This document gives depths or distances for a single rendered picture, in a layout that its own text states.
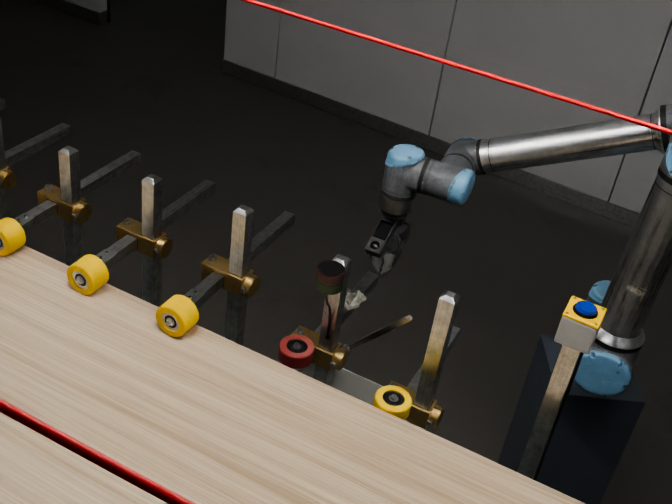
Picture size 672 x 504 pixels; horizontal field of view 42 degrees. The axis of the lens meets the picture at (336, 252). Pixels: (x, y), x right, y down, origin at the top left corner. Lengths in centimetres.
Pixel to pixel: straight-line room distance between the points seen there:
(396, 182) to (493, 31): 237
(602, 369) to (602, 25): 232
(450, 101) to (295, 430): 310
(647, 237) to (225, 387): 100
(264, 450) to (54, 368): 48
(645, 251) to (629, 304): 15
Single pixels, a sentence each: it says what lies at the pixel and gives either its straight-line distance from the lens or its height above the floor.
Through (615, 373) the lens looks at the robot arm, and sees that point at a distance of 229.
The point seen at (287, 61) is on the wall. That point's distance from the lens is 510.
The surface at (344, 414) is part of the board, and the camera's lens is 184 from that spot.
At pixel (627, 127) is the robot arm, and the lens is 217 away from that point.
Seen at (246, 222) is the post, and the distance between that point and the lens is 196.
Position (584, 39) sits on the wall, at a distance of 433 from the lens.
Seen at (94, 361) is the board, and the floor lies 90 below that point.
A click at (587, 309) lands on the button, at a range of 172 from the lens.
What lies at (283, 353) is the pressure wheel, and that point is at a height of 90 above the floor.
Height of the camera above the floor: 220
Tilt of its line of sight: 35 degrees down
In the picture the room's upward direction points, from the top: 9 degrees clockwise
